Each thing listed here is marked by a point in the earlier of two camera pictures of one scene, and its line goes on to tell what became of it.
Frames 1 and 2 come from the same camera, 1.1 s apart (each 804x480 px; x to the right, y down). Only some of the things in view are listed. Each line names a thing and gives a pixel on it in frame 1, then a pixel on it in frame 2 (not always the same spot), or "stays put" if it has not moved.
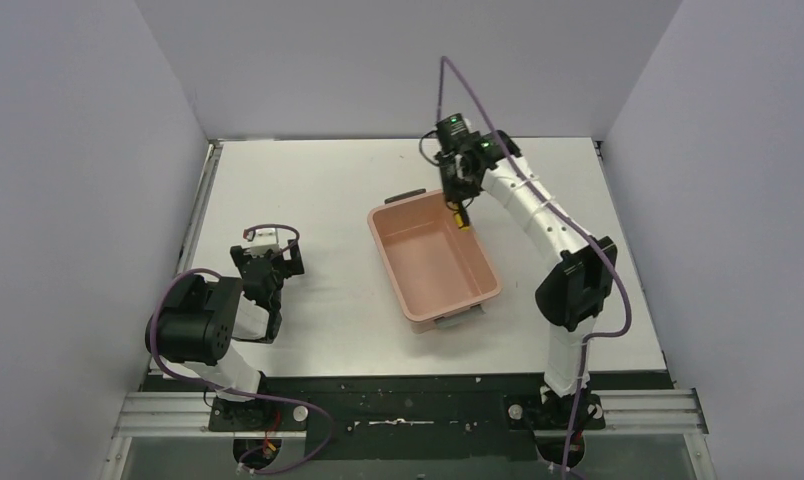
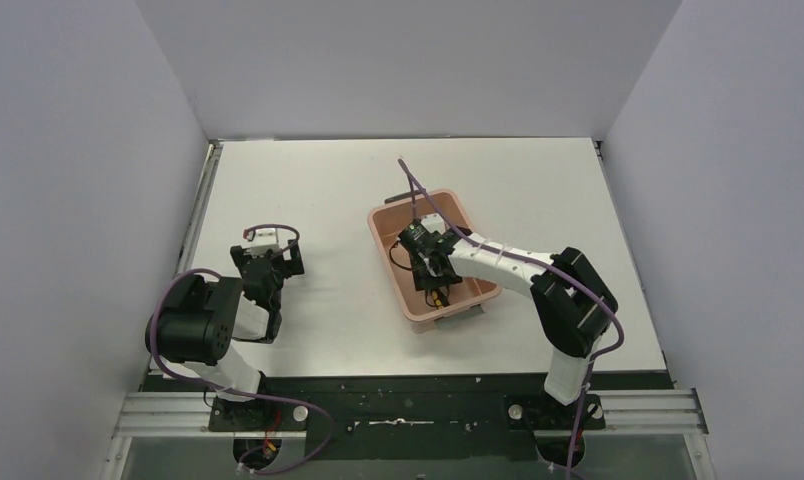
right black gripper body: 455,187 -> 425,279
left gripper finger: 295,265 stays put
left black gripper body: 269,266 stays put
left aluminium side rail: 185,260 stays put
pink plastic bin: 435,267 stays put
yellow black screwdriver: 461,218 -> 438,301
